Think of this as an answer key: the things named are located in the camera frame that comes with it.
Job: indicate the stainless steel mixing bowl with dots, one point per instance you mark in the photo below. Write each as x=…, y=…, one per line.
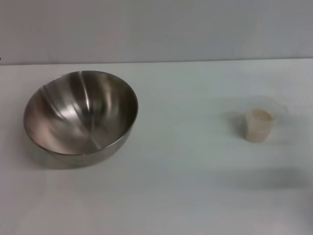
x=80, y=115

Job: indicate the clear plastic measuring cup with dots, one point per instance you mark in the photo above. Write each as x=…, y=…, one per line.
x=256, y=132

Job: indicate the white uncooked rice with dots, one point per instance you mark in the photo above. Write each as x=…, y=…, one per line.
x=259, y=122

